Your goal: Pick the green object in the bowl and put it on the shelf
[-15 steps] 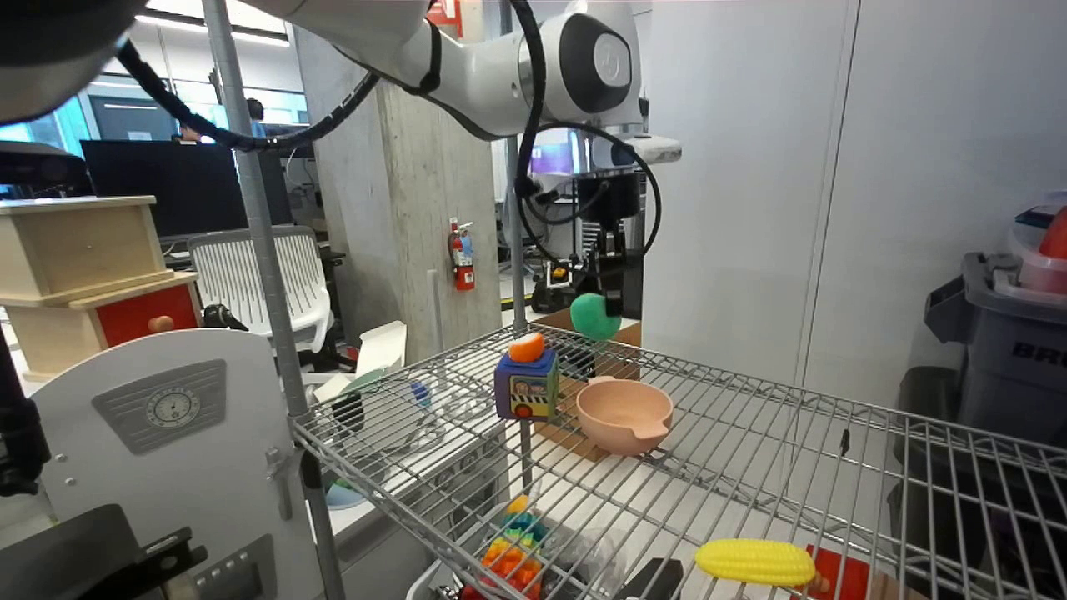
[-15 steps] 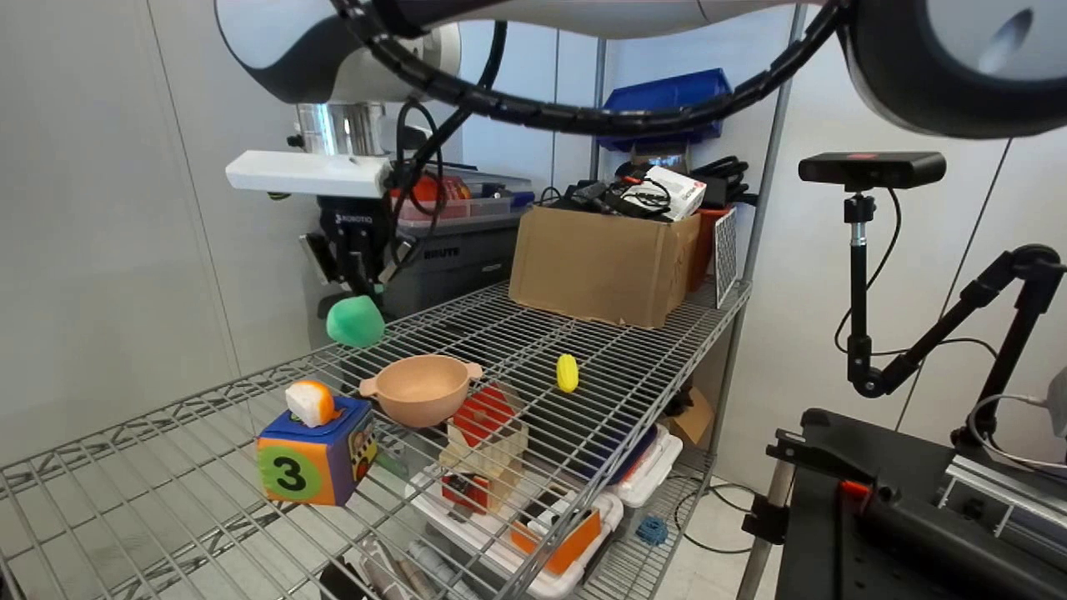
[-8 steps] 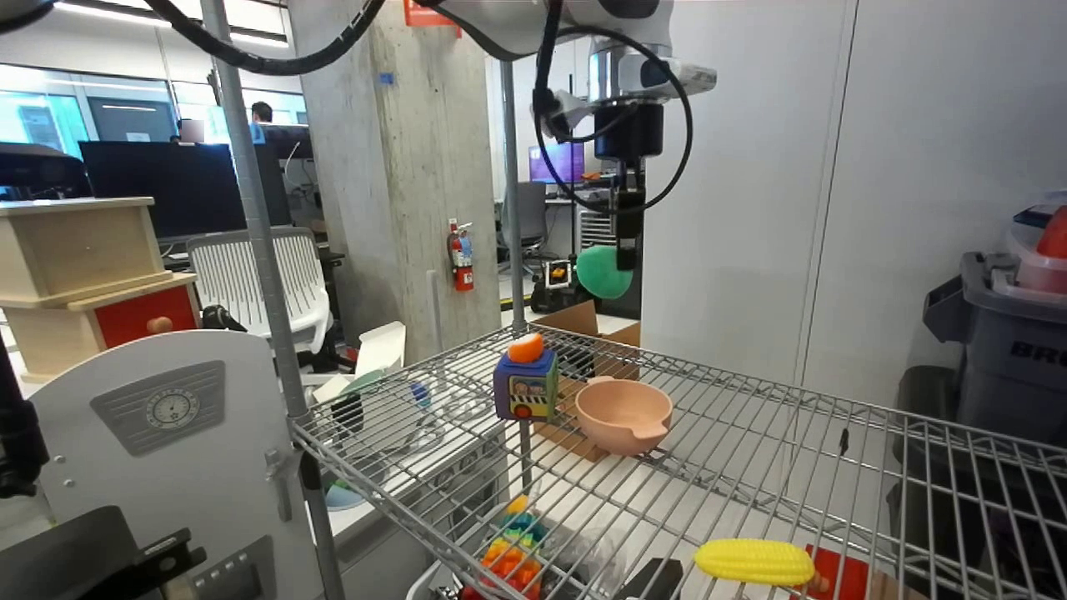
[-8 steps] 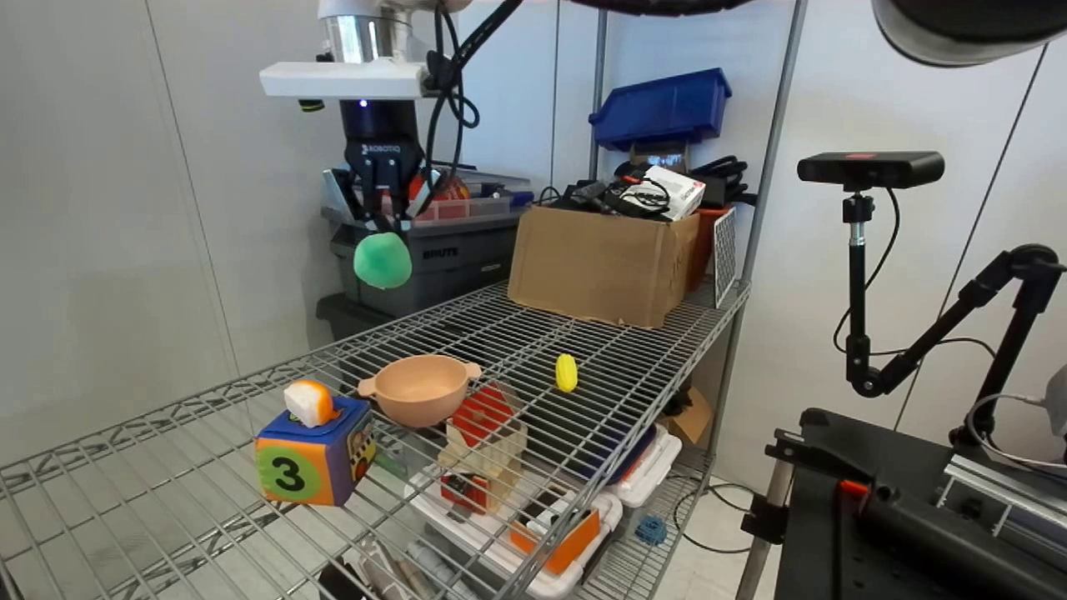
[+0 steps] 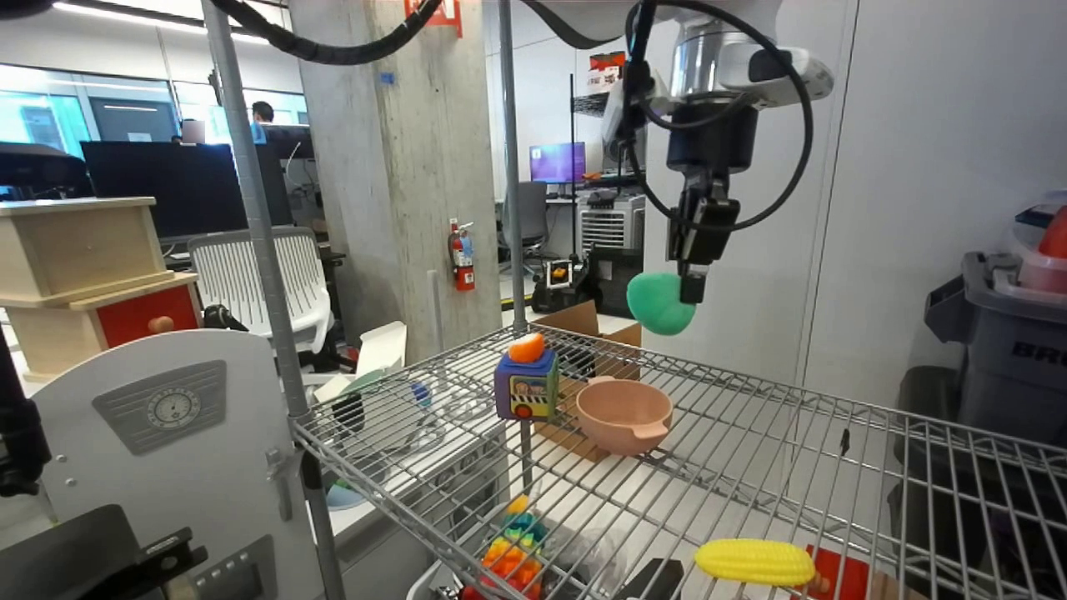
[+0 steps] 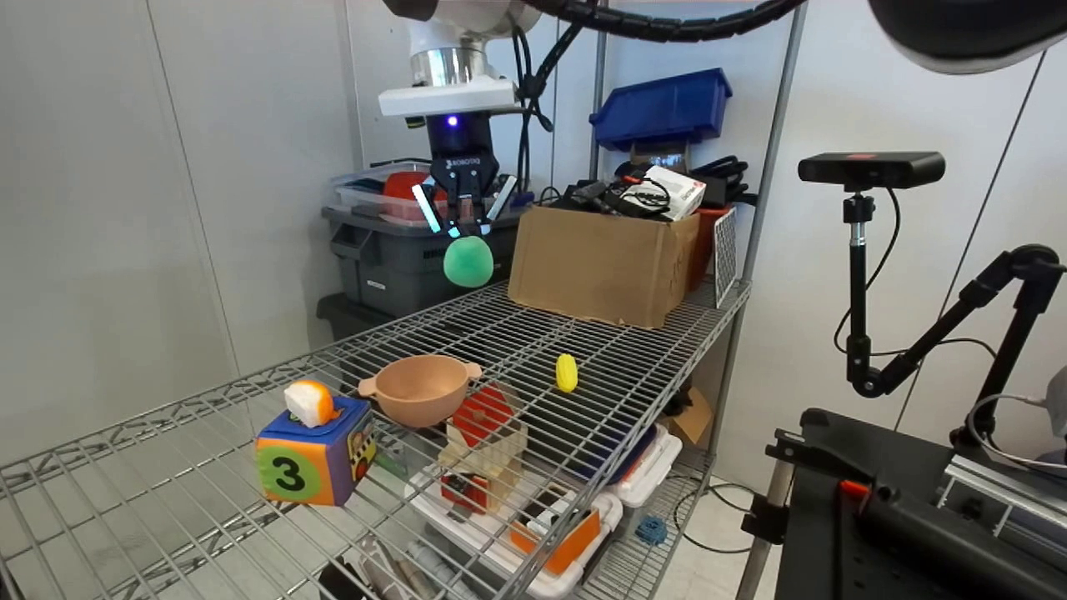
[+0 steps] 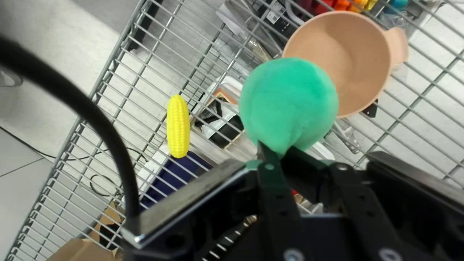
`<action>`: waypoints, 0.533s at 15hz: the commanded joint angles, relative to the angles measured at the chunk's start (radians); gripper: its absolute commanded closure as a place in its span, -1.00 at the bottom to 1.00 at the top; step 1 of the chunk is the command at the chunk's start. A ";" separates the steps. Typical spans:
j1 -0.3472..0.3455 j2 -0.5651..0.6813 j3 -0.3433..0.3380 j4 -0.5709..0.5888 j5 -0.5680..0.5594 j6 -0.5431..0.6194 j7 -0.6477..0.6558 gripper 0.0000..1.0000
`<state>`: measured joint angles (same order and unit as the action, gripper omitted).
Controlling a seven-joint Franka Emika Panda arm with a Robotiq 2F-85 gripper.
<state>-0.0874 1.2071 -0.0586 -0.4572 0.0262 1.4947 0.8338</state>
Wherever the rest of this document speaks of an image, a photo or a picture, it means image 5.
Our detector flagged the colourful toy blocks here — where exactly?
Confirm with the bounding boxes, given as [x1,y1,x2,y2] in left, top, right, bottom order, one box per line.
[477,494,555,600]

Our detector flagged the purple lit screen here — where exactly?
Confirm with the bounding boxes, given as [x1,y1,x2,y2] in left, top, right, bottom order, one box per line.
[526,140,591,186]

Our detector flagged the colourful number cube block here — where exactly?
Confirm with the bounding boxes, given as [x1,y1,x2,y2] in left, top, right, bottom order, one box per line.
[490,351,562,426]

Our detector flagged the tan plastic bowl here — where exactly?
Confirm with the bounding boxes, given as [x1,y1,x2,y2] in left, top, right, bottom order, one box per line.
[575,378,677,461]

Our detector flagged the orange white toy bread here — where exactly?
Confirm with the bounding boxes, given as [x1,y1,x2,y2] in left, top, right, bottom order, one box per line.
[504,331,555,368]

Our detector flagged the white panel with emblem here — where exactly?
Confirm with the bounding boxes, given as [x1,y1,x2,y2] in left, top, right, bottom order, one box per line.
[30,328,328,600]

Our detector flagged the black computer monitor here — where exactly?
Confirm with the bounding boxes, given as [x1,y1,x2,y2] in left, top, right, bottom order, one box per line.
[76,138,295,237]

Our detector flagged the black storage rack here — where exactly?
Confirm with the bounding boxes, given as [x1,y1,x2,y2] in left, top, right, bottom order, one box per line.
[562,69,670,320]

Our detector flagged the white mesh chair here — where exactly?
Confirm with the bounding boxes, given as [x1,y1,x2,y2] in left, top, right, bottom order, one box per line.
[186,230,338,357]

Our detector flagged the red wall sign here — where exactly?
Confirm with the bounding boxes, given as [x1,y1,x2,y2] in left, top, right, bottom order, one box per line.
[399,0,462,36]

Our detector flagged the wooden toy cabinet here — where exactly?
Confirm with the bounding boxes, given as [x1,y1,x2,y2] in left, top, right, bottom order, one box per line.
[0,192,202,379]

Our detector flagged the red flat item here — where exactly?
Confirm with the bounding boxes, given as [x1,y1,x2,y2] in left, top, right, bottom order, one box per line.
[803,542,877,600]

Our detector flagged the red pink container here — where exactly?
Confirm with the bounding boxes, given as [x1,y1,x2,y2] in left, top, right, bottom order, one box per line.
[1015,203,1067,297]

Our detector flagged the gray plastic bin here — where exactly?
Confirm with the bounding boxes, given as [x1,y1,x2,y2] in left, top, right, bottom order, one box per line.
[921,248,1067,447]

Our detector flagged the red fire extinguisher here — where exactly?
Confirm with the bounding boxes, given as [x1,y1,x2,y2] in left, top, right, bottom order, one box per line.
[445,216,480,292]

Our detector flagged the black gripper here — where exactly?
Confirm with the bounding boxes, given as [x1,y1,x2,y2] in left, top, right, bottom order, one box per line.
[664,96,764,307]

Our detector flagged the yellow toy corn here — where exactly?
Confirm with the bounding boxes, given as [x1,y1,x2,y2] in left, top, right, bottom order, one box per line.
[692,538,816,590]

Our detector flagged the metal shelf pole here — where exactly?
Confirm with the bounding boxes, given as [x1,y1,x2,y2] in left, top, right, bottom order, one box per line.
[197,0,346,600]
[492,0,532,496]

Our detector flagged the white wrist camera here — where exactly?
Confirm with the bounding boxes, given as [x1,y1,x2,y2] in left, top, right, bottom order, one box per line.
[736,42,837,108]

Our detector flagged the metal wire shelf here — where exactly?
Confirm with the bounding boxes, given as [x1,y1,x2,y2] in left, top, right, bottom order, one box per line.
[289,320,1067,600]

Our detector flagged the thick black cable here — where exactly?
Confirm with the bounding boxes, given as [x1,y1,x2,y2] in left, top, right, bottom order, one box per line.
[207,0,816,237]

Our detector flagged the green round toy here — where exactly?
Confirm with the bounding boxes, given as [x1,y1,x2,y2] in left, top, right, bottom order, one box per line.
[624,271,700,341]

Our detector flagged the red box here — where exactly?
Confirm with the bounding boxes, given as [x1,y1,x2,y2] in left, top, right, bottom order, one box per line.
[582,47,631,96]

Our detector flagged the brown cardboard box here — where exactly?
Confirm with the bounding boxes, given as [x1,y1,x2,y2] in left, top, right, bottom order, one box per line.
[529,297,645,461]

